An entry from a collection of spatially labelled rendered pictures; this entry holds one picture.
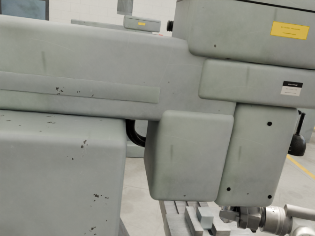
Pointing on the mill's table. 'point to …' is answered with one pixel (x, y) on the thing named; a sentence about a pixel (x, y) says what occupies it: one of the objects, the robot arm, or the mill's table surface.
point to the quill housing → (256, 154)
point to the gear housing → (257, 84)
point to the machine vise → (195, 225)
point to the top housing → (249, 30)
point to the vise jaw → (219, 224)
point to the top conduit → (169, 25)
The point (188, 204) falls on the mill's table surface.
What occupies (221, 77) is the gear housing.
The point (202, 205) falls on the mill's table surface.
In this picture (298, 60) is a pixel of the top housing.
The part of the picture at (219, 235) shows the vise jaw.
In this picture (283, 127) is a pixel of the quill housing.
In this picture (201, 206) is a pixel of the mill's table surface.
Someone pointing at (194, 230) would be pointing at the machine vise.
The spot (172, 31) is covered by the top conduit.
